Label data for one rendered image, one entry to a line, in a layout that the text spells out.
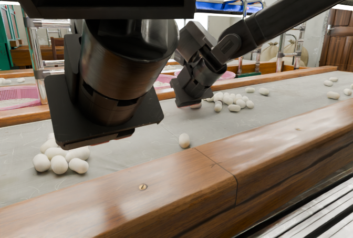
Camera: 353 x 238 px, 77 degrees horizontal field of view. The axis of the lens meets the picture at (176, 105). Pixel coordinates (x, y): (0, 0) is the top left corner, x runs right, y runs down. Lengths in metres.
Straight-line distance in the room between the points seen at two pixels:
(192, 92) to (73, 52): 0.37
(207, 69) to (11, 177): 0.37
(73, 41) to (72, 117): 0.07
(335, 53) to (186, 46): 4.99
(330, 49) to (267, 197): 5.12
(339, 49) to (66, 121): 5.26
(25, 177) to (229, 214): 0.29
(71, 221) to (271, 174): 0.26
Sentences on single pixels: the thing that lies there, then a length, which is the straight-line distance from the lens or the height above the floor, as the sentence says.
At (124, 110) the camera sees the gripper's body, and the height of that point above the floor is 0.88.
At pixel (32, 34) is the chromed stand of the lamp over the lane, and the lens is 0.64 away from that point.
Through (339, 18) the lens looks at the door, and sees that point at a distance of 5.40.
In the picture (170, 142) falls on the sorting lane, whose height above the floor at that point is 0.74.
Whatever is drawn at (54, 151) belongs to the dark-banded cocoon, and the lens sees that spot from 0.41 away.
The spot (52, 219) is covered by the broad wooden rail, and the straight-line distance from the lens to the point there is 0.27.
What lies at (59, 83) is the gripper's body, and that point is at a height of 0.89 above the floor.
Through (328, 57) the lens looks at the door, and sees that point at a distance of 5.44.
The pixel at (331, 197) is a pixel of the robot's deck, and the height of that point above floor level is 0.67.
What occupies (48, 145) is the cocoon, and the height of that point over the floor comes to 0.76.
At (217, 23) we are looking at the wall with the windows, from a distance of 7.04.
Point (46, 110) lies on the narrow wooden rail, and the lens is 0.61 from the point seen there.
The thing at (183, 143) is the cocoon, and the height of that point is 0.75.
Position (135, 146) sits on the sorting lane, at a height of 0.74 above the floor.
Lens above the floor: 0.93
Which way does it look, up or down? 18 degrees down
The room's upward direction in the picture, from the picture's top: straight up
